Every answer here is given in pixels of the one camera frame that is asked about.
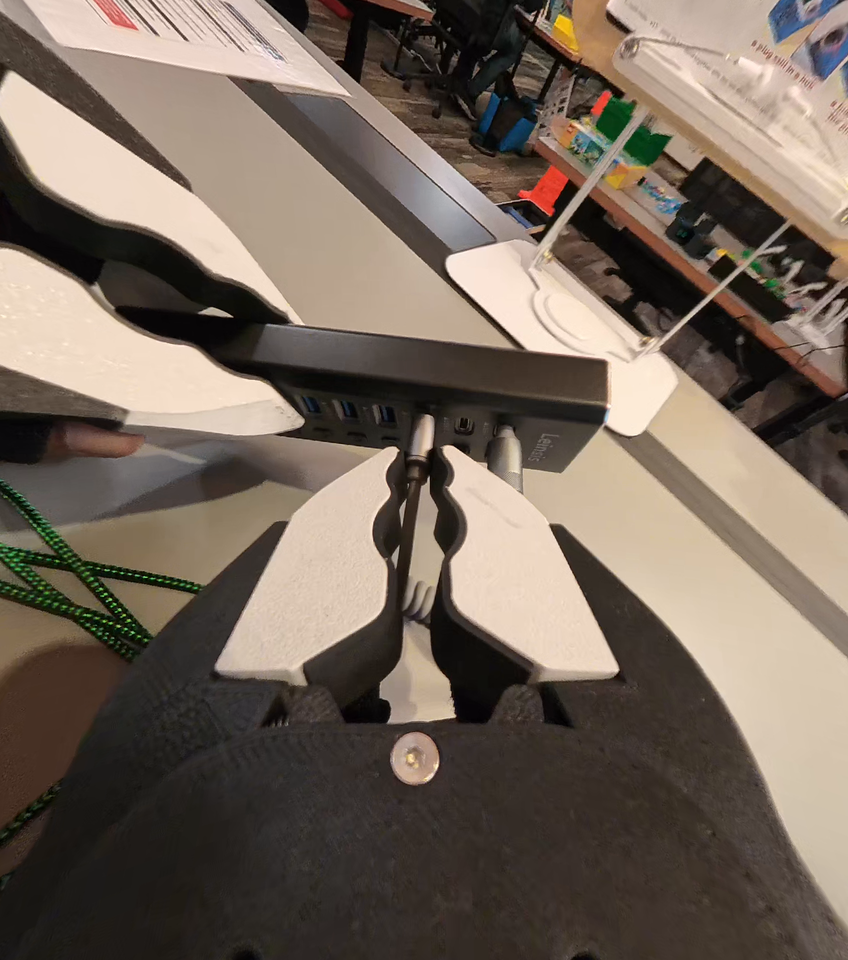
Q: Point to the clear acrylic sign stand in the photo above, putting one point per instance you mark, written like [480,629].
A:
[499,285]

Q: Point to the black office chair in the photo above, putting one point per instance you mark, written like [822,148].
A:
[469,37]

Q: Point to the colourful toy box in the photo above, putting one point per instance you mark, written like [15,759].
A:
[589,142]

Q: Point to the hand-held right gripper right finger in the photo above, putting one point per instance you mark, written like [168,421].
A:
[521,592]

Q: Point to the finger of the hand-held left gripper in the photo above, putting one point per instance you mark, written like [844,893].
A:
[101,172]
[56,322]

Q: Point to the printed paper sheet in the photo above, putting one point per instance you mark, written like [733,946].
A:
[191,45]

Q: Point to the silver power plug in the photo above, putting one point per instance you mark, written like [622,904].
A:
[506,457]

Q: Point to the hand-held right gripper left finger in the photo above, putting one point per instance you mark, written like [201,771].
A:
[311,577]

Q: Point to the black USB hub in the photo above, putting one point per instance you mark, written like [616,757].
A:
[431,360]

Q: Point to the green toy block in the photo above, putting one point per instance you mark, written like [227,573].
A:
[618,120]

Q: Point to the orange plastic part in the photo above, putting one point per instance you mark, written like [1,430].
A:
[550,187]

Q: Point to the blue bag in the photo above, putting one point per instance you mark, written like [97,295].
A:
[506,124]

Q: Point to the person's left hand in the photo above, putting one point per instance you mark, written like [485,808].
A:
[86,442]

